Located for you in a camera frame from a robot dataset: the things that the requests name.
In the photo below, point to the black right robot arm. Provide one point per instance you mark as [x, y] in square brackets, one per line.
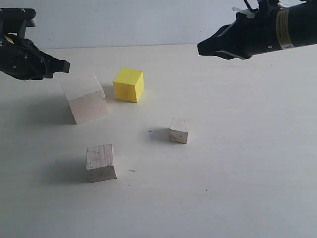
[296, 26]

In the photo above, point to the medium wooden cube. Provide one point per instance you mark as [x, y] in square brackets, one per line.
[100, 164]

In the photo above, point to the small wooden cube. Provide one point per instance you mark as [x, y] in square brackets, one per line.
[179, 130]

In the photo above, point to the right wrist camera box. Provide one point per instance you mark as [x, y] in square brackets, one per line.
[250, 12]

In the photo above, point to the large pale wooden cube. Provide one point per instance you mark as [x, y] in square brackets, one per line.
[85, 96]

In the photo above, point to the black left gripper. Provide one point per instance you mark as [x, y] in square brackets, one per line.
[22, 60]

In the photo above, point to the yellow cube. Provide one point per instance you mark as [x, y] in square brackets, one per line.
[129, 85]

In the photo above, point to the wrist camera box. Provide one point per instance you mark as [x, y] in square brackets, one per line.
[250, 12]
[16, 20]

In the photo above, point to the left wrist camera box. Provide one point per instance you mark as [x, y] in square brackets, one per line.
[16, 20]

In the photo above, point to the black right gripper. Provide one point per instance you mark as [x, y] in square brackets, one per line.
[243, 38]

